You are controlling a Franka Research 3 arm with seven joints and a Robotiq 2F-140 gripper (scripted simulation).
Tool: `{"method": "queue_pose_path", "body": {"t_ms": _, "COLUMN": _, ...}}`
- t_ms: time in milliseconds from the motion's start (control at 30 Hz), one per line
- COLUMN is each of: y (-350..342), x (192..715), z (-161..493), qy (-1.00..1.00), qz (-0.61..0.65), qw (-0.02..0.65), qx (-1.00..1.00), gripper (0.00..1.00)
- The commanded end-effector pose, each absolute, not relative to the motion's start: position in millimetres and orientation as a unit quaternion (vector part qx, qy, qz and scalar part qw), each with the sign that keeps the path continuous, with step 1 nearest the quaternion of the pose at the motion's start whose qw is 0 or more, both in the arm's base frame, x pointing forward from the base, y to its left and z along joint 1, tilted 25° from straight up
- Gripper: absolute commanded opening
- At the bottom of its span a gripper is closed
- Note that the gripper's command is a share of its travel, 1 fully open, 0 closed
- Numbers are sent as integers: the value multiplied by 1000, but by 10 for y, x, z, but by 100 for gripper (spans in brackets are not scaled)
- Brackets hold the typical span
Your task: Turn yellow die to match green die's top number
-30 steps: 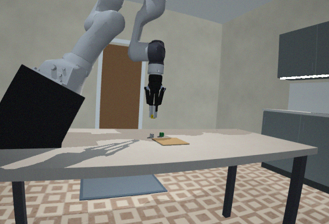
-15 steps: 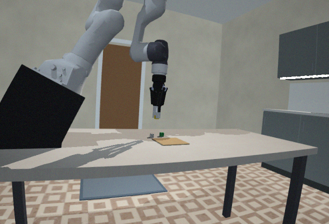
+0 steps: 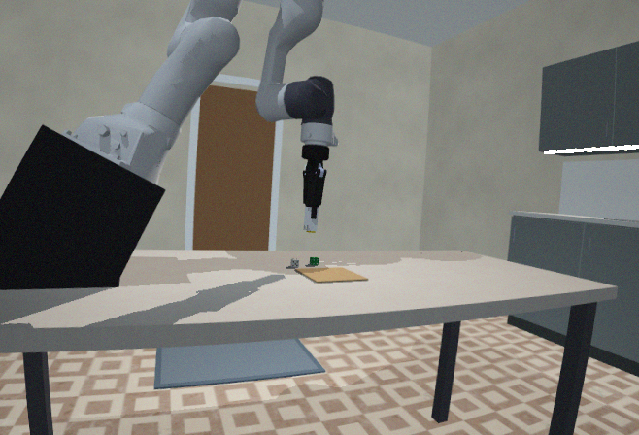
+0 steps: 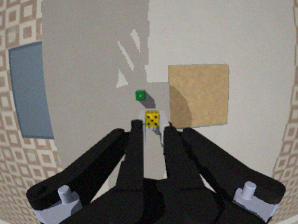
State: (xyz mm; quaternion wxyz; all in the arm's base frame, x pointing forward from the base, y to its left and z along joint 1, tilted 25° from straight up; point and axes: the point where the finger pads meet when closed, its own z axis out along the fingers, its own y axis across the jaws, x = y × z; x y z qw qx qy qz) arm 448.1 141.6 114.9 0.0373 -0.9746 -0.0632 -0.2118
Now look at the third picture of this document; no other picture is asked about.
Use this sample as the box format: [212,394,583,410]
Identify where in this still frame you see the tan square mat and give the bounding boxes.
[295,267,368,283]

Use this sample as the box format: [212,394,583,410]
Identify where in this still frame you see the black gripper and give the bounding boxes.
[302,145,329,231]

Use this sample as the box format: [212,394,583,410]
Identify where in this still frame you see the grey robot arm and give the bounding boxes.
[61,0,338,185]

